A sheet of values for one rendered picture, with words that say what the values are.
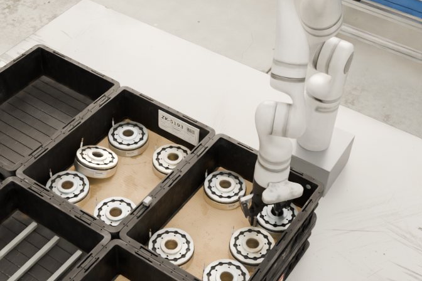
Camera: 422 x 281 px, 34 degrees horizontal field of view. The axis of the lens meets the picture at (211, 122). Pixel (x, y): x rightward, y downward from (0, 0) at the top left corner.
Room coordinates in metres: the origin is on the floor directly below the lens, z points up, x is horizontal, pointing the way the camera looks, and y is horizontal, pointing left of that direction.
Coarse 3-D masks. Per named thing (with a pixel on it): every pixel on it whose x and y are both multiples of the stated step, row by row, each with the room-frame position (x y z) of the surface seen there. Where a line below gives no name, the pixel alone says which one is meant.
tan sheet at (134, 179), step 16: (160, 144) 1.28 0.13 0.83; (128, 160) 1.21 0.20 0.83; (144, 160) 1.22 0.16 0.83; (112, 176) 1.16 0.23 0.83; (128, 176) 1.16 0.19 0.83; (144, 176) 1.16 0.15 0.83; (96, 192) 1.10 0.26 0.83; (112, 192) 1.10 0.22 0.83; (128, 192) 1.11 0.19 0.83; (144, 192) 1.11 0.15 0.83
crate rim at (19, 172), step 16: (112, 96) 1.34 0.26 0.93; (144, 96) 1.35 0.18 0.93; (96, 112) 1.28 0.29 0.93; (176, 112) 1.30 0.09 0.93; (208, 128) 1.25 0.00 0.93; (48, 144) 1.15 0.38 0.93; (32, 160) 1.10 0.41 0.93; (16, 176) 1.05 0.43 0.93; (48, 192) 1.00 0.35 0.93; (80, 208) 0.96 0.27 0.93; (96, 224) 0.93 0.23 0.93
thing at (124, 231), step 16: (208, 144) 1.19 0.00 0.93; (240, 144) 1.20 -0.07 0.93; (192, 160) 1.13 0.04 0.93; (176, 176) 1.08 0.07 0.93; (304, 176) 1.11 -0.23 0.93; (160, 192) 1.03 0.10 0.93; (320, 192) 1.06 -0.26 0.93; (144, 208) 0.98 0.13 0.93; (304, 208) 1.01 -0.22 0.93; (128, 224) 0.93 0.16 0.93; (128, 240) 0.89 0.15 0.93; (288, 240) 0.93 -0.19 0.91; (160, 256) 0.85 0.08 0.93; (272, 256) 0.88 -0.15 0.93; (176, 272) 0.82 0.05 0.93
